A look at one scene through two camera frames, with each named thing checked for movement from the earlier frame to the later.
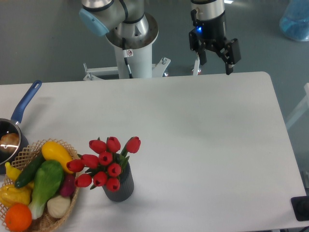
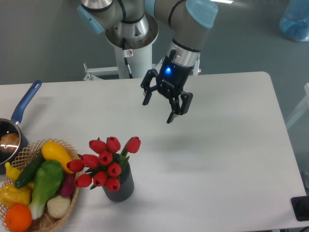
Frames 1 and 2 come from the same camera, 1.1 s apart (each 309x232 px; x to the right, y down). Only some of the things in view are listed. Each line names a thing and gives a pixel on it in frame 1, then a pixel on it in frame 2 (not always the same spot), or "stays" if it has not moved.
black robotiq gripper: [212, 32] → [171, 80]
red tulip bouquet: [103, 166] stays
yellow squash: [52, 151] stays
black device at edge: [300, 205] stays
